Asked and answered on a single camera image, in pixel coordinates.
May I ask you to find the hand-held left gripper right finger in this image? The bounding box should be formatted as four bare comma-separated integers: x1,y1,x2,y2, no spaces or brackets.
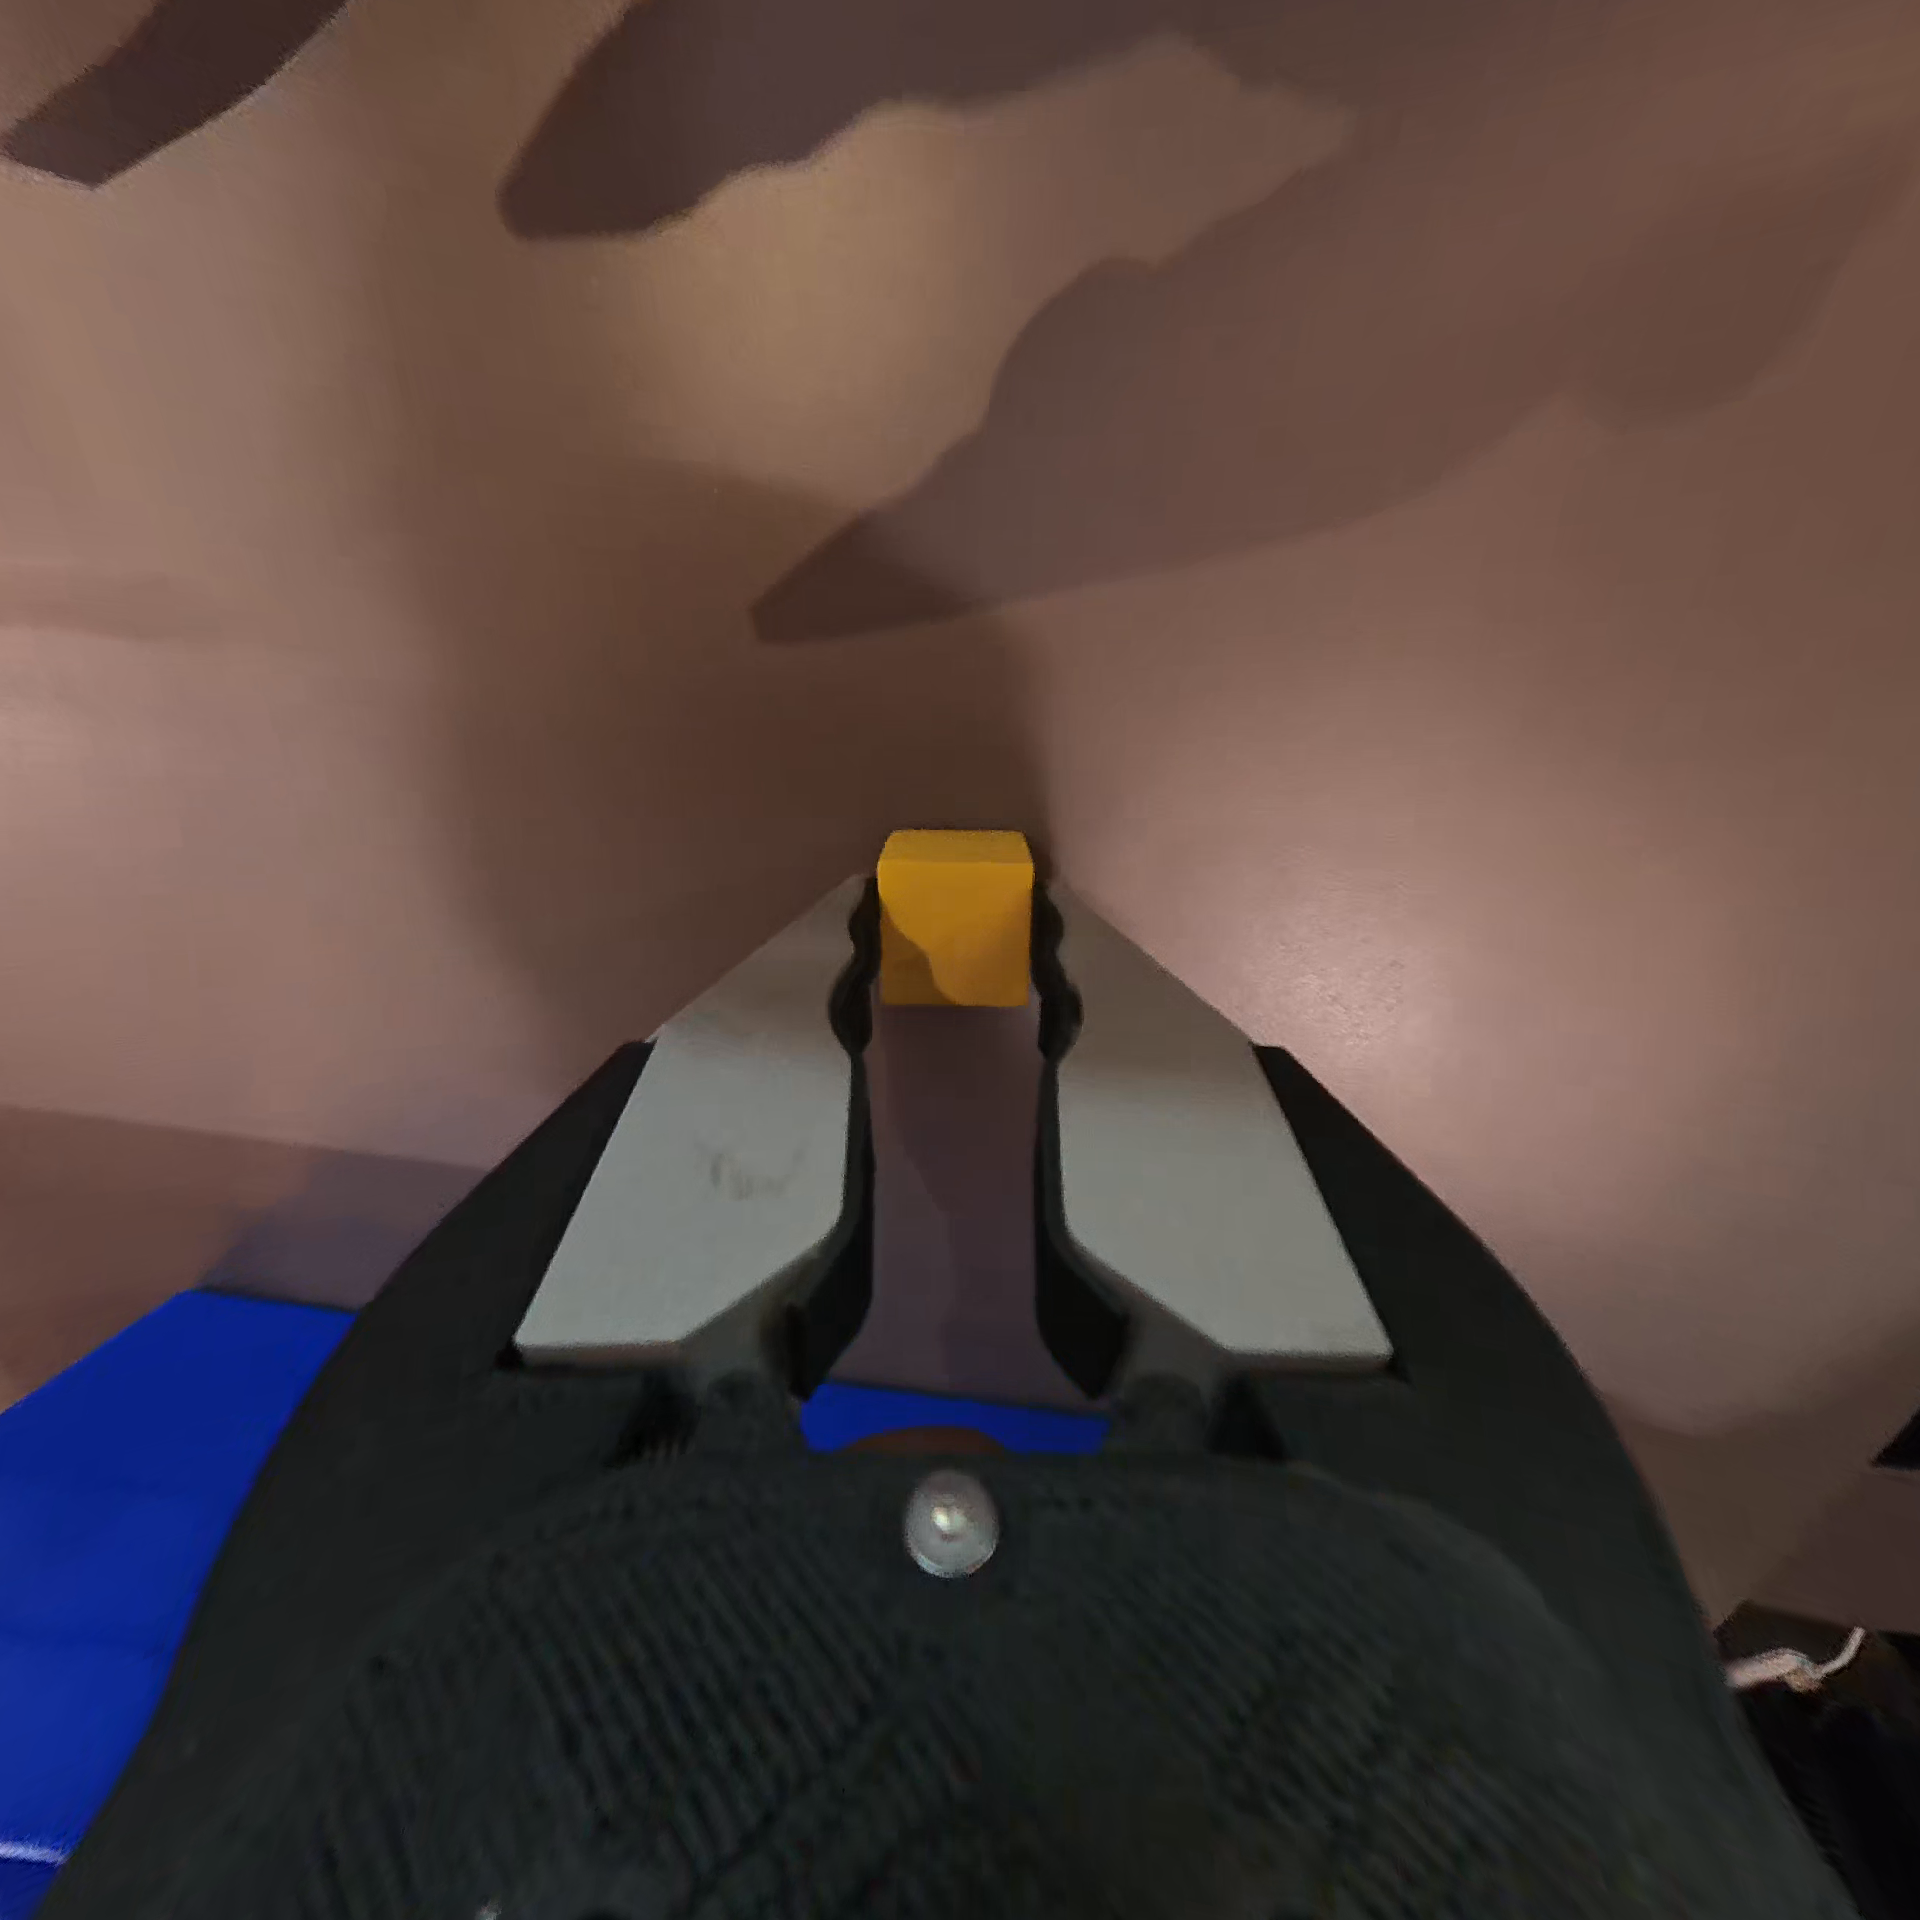
1031,875,1397,1400

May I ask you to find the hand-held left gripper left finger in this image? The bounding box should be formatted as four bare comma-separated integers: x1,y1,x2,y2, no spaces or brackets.
508,875,880,1398

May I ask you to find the yellow block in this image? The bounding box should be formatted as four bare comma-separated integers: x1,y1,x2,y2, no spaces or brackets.
878,830,1041,1013

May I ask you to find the blue plastic bin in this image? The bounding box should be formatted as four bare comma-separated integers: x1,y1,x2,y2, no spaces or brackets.
0,1287,1111,1868

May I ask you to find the dark cloth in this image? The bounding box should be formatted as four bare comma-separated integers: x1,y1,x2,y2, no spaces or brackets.
1710,1597,1920,1920

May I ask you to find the white cord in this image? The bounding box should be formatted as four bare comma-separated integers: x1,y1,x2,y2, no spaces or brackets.
1725,1625,1868,1698

